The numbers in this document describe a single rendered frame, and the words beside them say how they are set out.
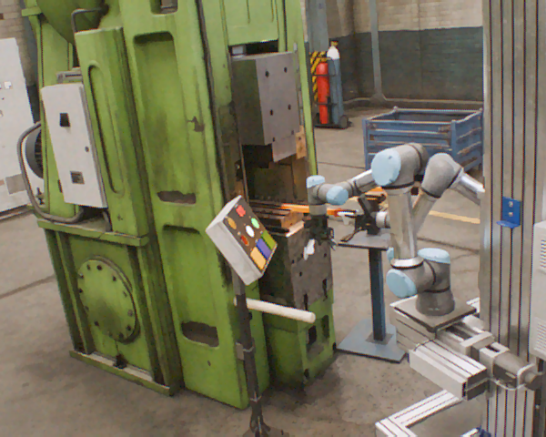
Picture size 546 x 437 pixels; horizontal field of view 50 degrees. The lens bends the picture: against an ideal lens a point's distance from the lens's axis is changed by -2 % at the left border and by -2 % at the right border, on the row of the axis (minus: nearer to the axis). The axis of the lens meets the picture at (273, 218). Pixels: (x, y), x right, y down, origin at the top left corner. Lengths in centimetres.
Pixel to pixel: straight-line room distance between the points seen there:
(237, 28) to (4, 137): 525
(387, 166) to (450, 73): 933
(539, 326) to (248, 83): 161
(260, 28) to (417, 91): 885
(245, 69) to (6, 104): 528
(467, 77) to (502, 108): 909
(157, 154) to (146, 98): 28
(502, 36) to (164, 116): 160
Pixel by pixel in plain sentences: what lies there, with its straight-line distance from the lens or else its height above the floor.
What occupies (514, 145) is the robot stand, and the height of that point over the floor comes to 146.
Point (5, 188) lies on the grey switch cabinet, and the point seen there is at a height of 36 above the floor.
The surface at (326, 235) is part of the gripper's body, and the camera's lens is 251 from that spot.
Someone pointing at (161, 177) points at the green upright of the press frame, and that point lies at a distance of 304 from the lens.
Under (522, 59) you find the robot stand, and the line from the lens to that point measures 201.
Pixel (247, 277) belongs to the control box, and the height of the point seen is 96.
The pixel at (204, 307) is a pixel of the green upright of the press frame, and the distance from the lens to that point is 317.
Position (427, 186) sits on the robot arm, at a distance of 254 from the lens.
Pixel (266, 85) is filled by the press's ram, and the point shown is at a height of 164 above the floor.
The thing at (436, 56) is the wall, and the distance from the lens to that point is 1146.
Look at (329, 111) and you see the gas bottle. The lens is 1050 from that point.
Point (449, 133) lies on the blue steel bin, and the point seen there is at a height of 58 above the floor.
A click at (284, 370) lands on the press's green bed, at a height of 11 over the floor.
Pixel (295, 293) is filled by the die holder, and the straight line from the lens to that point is 306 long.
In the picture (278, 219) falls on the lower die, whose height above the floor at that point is 98.
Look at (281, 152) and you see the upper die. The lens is 293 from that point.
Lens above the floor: 193
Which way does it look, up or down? 19 degrees down
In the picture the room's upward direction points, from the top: 7 degrees counter-clockwise
